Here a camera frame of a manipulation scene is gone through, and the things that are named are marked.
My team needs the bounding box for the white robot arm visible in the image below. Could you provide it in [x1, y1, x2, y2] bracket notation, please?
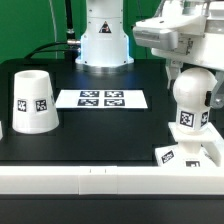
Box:
[76, 0, 224, 109]

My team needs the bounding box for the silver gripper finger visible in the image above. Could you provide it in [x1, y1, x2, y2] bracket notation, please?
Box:
[205, 71, 224, 109]

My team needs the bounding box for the white lamp base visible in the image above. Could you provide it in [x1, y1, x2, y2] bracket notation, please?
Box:
[155, 122, 224, 168]

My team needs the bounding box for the white marker sheet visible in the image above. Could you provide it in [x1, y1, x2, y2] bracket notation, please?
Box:
[56, 90, 148, 109]

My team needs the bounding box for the white lamp bulb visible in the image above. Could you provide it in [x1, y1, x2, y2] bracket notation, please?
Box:
[173, 68, 217, 134]

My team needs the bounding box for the black cable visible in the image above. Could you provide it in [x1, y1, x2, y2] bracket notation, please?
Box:
[23, 0, 82, 60]

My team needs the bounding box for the white lamp shade cone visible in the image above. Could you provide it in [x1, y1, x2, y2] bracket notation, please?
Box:
[12, 70, 59, 134]

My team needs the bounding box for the white front fence wall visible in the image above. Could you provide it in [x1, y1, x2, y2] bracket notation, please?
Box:
[0, 166, 224, 195]

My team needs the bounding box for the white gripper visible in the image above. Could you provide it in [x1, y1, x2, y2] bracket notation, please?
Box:
[133, 0, 224, 88]

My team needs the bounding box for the thin grey cable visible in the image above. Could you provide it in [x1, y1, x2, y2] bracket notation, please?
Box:
[48, 0, 59, 60]

